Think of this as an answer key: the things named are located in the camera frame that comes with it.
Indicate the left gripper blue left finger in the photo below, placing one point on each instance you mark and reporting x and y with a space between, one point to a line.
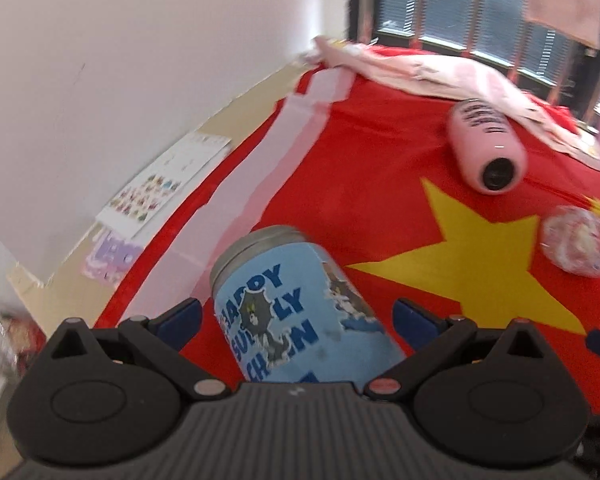
157 343

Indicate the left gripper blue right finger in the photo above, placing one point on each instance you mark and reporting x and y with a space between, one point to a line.
436 342

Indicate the blue cartoon cup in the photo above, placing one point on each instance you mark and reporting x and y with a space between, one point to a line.
290 314

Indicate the purple sticker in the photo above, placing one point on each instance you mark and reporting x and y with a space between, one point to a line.
110 259

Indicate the clear plastic bag of items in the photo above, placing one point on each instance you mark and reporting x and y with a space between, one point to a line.
570 239

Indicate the sticker sheet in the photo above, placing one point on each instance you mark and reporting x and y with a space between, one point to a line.
153 187

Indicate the red flag with yellow stars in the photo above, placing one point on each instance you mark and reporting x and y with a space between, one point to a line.
368 173

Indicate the pink cloth on table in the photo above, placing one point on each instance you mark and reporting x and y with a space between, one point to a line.
456 79

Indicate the steel window railing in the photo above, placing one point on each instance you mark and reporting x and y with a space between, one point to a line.
480 25

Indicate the black window frame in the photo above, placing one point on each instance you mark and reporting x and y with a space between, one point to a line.
480 20

